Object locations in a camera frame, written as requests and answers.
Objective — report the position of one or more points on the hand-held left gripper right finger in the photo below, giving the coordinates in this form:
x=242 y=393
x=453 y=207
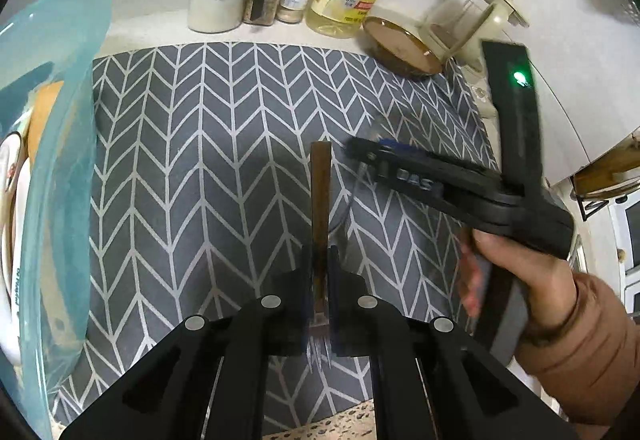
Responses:
x=340 y=315

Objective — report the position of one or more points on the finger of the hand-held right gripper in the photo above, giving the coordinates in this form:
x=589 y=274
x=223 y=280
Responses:
x=400 y=148
x=362 y=148

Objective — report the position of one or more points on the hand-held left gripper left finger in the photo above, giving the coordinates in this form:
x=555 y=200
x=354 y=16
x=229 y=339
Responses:
x=297 y=310

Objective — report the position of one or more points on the teal plastic basin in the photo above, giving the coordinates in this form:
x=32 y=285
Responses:
x=65 y=200

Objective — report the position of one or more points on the wooden spatula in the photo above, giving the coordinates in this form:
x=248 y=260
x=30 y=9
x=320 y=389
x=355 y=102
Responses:
x=45 y=120

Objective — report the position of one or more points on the white ceramic spoon red print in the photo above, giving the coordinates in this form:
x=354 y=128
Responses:
x=10 y=165

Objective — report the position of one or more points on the person's right forearm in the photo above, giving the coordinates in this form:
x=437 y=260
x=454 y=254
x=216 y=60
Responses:
x=585 y=350

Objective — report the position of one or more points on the person's right hand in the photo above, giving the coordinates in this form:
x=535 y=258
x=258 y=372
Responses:
x=545 y=280

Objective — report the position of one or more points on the wooden rack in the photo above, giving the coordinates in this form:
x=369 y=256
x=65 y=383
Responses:
x=607 y=175

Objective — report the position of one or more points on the glass kettle cream lid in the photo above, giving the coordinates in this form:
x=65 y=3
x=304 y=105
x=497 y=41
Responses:
x=465 y=20

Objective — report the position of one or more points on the grey chevron mat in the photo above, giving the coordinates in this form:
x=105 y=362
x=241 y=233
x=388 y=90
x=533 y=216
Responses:
x=200 y=170

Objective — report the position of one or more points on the metal wall hook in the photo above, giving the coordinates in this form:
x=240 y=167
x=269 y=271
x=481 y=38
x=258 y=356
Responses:
x=631 y=3

